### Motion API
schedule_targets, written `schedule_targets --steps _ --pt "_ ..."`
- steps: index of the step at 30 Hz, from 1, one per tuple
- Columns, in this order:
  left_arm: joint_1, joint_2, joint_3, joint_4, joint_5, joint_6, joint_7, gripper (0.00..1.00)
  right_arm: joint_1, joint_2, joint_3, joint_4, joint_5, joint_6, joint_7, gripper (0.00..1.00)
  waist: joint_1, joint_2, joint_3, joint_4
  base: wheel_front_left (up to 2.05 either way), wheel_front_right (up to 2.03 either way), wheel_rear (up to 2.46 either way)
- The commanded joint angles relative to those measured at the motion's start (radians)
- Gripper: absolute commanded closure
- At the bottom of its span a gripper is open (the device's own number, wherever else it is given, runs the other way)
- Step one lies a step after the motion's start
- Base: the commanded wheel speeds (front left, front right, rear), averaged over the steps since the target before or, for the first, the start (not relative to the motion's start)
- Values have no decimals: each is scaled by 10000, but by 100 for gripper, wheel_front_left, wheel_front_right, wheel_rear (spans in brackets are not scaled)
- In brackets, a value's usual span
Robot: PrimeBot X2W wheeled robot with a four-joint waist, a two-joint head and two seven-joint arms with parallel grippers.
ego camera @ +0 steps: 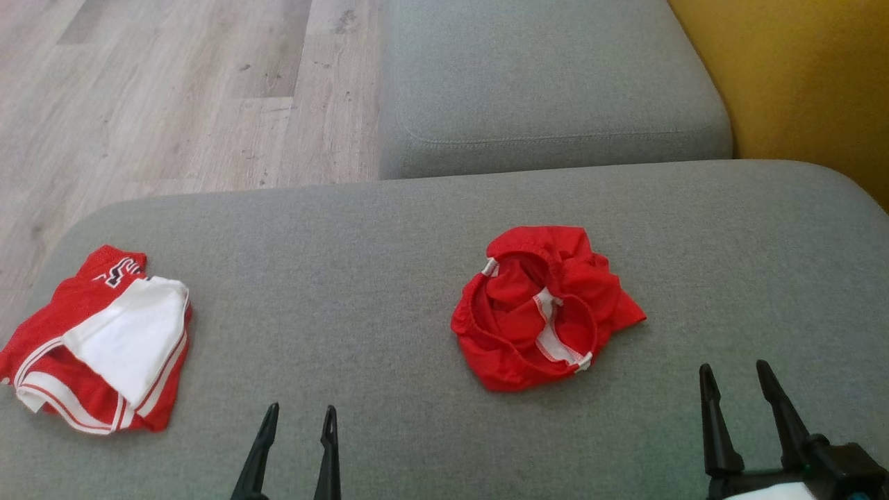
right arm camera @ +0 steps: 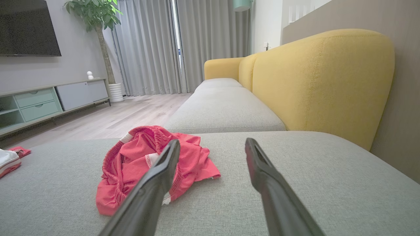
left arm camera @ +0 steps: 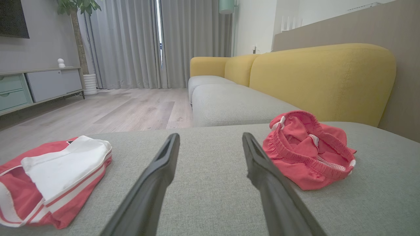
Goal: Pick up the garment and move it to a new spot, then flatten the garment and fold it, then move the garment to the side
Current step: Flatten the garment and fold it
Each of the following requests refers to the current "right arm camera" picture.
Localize teal floor lamp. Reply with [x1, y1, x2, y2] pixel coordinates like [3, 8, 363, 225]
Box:
[233, 0, 254, 54]

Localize yellow sofa armrest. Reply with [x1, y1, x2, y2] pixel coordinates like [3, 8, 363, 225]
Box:
[204, 57, 245, 81]

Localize yellow and grey sofa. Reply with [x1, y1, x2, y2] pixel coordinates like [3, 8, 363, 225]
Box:
[0, 131, 420, 236]

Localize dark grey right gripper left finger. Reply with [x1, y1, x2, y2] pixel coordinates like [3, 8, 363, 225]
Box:
[98, 139, 181, 236]

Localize grey and green TV cabinet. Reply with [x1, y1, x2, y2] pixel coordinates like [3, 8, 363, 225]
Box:
[0, 78, 111, 138]

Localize red basketball jersey white trim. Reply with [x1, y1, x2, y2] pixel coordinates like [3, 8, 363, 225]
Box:
[0, 146, 32, 179]

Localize grey sofa seat cushion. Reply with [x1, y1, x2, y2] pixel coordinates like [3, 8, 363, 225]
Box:
[164, 86, 286, 134]
[195, 78, 244, 94]

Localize black flat screen television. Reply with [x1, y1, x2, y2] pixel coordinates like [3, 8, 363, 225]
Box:
[0, 0, 62, 57]

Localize green potted tree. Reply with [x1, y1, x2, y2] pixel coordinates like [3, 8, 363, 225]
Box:
[63, 0, 122, 85]

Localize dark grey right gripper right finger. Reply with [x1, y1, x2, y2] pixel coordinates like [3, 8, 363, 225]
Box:
[244, 138, 325, 236]

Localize red shorts with white trim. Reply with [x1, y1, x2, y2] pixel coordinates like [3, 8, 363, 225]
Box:
[96, 125, 221, 217]

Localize yellow sofa backrest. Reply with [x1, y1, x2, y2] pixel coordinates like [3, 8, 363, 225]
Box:
[252, 29, 395, 151]
[239, 53, 260, 92]

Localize grey curtain panel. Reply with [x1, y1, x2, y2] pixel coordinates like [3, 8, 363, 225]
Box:
[176, 0, 252, 93]
[112, 0, 182, 96]

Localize white ribbed plant pot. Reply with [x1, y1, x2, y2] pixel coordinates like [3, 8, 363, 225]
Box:
[108, 83, 124, 103]

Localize white railing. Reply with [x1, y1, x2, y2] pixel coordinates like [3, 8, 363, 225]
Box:
[288, 0, 332, 24]

